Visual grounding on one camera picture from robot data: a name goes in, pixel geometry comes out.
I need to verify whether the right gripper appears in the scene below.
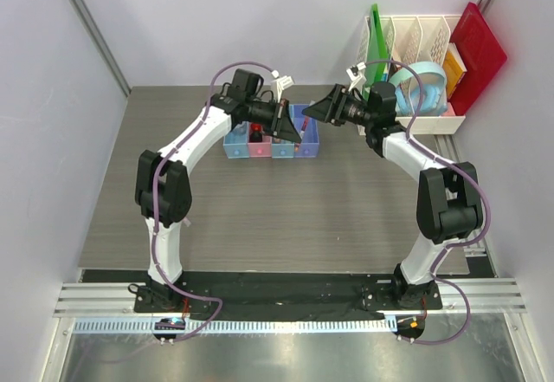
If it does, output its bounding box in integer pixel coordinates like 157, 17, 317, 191
302, 84, 376, 127

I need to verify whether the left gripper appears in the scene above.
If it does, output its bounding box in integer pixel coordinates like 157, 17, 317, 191
246, 98, 302, 144

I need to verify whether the sky blue drawer box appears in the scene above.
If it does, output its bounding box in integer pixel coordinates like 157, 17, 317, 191
271, 138, 295, 159

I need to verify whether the purple drawer box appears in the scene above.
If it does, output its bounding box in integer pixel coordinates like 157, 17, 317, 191
293, 104, 319, 159

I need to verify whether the pink drawer box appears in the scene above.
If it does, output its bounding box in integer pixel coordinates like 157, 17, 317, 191
248, 123, 272, 158

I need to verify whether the red black stamp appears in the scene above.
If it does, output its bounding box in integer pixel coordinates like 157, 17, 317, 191
248, 123, 263, 143

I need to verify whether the light blue drawer box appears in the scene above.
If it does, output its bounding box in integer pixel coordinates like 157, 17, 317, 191
223, 122, 249, 159

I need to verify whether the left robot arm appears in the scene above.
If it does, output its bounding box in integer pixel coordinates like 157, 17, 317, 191
135, 62, 300, 312

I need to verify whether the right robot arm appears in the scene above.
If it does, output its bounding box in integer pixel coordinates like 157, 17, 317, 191
302, 81, 483, 309

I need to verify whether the green folder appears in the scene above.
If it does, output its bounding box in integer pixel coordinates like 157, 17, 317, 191
365, 3, 389, 89

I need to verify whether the white file organizer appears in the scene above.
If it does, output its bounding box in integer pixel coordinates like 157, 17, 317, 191
380, 15, 464, 135

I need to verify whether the orange yellow book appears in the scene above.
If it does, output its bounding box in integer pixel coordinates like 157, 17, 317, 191
442, 42, 467, 100

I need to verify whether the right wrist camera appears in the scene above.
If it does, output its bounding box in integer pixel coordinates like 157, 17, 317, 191
346, 62, 366, 94

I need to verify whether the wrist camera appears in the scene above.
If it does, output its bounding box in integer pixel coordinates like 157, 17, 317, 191
346, 62, 366, 94
270, 75, 294, 103

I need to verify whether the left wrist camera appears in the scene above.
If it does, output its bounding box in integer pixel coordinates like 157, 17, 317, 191
270, 75, 294, 103

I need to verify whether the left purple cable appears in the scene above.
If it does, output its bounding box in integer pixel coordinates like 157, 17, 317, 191
149, 60, 278, 343

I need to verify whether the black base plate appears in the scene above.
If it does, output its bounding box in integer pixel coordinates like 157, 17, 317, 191
83, 269, 442, 321

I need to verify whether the aluminium rail frame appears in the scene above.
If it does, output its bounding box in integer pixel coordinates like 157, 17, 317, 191
54, 278, 527, 317

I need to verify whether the slotted cable duct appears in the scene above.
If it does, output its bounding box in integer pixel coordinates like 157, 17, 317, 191
73, 316, 397, 335

